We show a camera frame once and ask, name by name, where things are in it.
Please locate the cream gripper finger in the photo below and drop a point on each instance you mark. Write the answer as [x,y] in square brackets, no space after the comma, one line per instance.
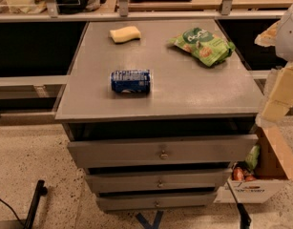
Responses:
[280,99]

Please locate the bottom grey drawer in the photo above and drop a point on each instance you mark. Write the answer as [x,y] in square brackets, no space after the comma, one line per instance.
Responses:
[158,201]

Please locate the orange snack pack in box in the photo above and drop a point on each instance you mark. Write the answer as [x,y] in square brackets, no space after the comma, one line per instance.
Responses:
[240,174]

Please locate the black stand leg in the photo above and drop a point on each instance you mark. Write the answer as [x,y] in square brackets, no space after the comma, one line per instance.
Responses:
[40,191]
[245,218]

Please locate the grey drawer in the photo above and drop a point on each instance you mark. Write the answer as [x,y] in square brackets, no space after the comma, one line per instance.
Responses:
[158,201]
[158,151]
[157,181]

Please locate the top grey drawer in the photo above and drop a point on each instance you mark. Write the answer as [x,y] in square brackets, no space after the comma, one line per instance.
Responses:
[158,151]

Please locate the middle grey drawer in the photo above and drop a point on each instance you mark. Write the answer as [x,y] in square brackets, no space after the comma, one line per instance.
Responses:
[157,181]

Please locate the green bag in box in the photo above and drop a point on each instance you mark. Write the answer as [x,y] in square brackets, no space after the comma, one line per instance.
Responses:
[251,160]

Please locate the blue pepsi can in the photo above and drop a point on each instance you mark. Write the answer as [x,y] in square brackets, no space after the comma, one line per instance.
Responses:
[131,81]

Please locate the grey drawer cabinet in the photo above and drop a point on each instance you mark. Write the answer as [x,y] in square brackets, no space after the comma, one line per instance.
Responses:
[185,99]

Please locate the black stand leg left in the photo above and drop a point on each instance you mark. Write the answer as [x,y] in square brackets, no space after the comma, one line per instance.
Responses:
[40,191]

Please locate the green snack bag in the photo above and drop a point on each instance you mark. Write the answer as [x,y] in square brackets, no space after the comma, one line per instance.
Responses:
[207,47]

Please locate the black stand leg right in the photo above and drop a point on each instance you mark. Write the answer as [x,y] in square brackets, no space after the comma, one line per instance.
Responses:
[245,218]

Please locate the cardboard box with snacks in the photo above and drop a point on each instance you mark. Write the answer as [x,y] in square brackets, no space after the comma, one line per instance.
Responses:
[273,170]

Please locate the yellow sponge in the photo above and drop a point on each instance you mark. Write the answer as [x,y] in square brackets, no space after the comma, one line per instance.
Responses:
[125,34]

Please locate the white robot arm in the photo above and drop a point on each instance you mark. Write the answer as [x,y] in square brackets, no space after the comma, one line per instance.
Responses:
[284,40]

